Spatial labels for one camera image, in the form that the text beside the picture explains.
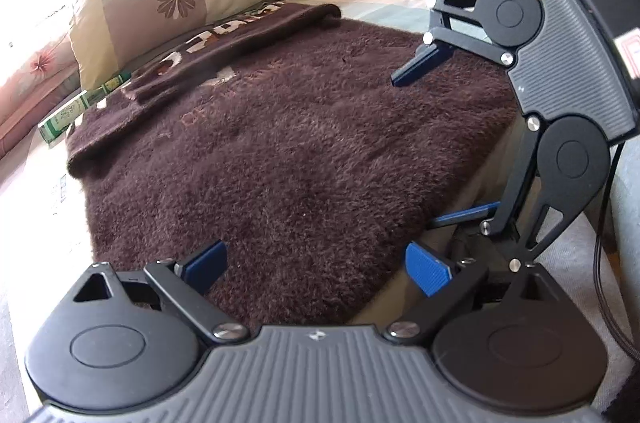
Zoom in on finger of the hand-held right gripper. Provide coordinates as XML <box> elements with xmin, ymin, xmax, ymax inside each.
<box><xmin>391</xmin><ymin>0</ymin><xmax>517</xmax><ymax>88</ymax></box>
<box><xmin>430</xmin><ymin>117</ymin><xmax>600</xmax><ymax>274</ymax></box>

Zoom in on black cable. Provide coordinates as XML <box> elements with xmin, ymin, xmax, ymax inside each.
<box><xmin>592</xmin><ymin>140</ymin><xmax>640</xmax><ymax>359</ymax></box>

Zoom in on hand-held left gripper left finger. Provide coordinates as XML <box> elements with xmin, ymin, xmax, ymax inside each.
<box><xmin>71</xmin><ymin>239</ymin><xmax>250</xmax><ymax>345</ymax></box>

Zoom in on brown fuzzy sweater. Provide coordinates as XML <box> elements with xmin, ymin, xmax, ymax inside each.
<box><xmin>66</xmin><ymin>2</ymin><xmax>521</xmax><ymax>329</ymax></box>

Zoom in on pink floral quilt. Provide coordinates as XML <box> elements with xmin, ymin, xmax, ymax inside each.
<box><xmin>0</xmin><ymin>3</ymin><xmax>86</xmax><ymax>159</ymax></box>

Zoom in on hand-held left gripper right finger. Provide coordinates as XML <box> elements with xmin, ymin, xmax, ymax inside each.
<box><xmin>384</xmin><ymin>242</ymin><xmax>556</xmax><ymax>348</ymax></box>

